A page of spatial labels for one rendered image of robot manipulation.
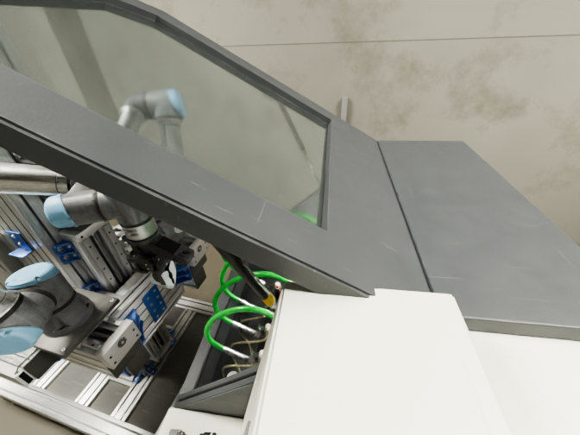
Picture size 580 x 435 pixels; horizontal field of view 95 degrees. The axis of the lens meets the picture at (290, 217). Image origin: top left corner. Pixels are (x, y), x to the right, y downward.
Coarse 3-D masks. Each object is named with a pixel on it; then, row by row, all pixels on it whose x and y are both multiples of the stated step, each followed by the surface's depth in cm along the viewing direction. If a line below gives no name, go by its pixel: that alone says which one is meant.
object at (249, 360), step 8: (224, 312) 62; (232, 312) 62; (256, 312) 60; (264, 312) 60; (272, 312) 61; (216, 320) 65; (208, 328) 67; (208, 336) 70; (216, 344) 72; (224, 352) 73; (232, 352) 74; (240, 352) 75; (240, 360) 75; (248, 360) 75
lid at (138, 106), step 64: (0, 0) 44; (64, 0) 56; (128, 0) 71; (0, 64) 31; (64, 64) 40; (128, 64) 50; (192, 64) 66; (0, 128) 26; (64, 128) 29; (128, 128) 37; (192, 128) 45; (256, 128) 57; (320, 128) 79; (128, 192) 29; (192, 192) 31; (256, 192) 41; (320, 192) 50; (384, 192) 62; (256, 256) 32; (320, 256) 34; (384, 256) 42
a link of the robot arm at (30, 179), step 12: (0, 168) 62; (12, 168) 62; (24, 168) 63; (36, 168) 64; (0, 180) 61; (12, 180) 62; (24, 180) 63; (36, 180) 64; (48, 180) 64; (60, 180) 65; (72, 180) 66; (0, 192) 63; (12, 192) 64; (24, 192) 64; (36, 192) 65; (48, 192) 66; (60, 192) 66
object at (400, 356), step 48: (288, 288) 36; (288, 336) 30; (336, 336) 30; (384, 336) 30; (432, 336) 29; (288, 384) 26; (336, 384) 26; (384, 384) 26; (432, 384) 26; (480, 384) 25; (288, 432) 23; (336, 432) 23; (384, 432) 23; (432, 432) 23; (480, 432) 22
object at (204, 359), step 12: (228, 288) 112; (240, 288) 122; (228, 300) 107; (216, 324) 99; (228, 324) 108; (204, 336) 95; (216, 336) 95; (204, 348) 91; (204, 360) 88; (216, 360) 98; (192, 372) 85; (204, 372) 88; (192, 384) 82; (204, 384) 88
